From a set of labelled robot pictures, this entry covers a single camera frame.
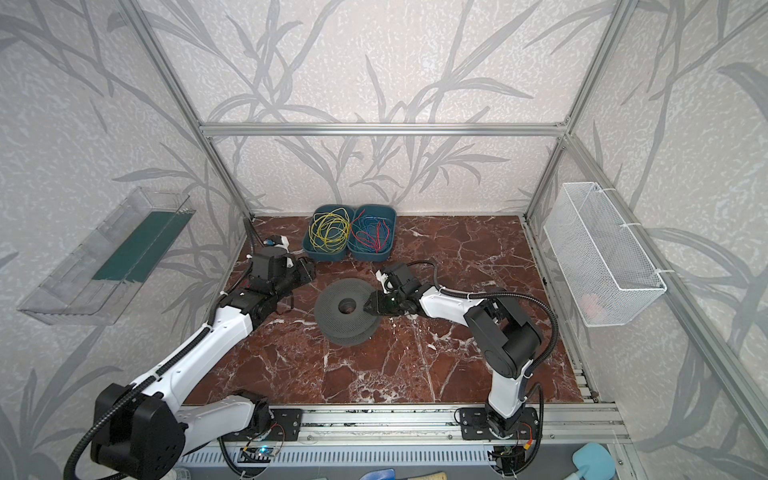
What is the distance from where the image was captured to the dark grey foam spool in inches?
34.1

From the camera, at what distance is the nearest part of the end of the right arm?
0.69 metres

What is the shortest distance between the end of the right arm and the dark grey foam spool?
0.09 feet
